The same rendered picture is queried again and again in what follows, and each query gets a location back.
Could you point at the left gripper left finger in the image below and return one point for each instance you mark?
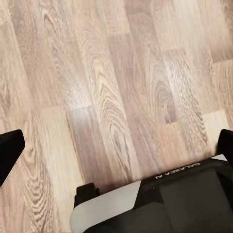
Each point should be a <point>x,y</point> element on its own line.
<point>12,145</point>

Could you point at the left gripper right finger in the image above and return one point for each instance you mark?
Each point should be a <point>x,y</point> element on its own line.
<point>225,144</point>

